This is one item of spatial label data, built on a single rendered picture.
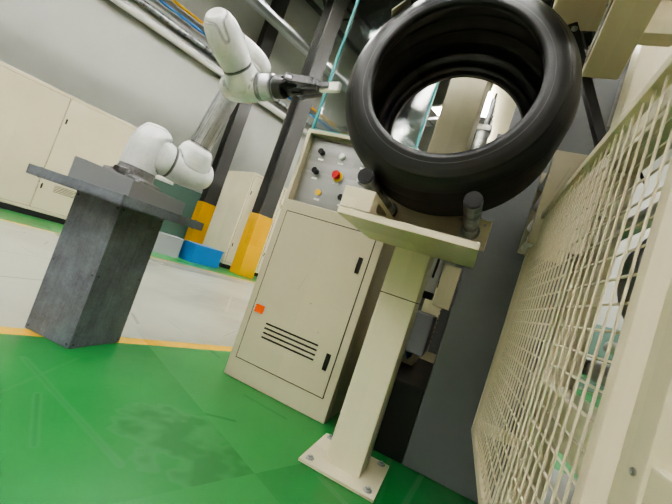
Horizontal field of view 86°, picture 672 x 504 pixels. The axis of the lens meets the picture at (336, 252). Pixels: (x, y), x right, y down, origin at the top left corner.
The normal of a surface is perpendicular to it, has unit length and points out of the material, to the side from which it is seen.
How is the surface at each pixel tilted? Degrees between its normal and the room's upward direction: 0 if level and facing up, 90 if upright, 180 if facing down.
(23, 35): 90
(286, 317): 90
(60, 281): 90
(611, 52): 162
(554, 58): 87
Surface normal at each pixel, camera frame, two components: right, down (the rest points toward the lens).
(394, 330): -0.33, -0.16
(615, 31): -0.40, 0.85
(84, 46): 0.69, 0.19
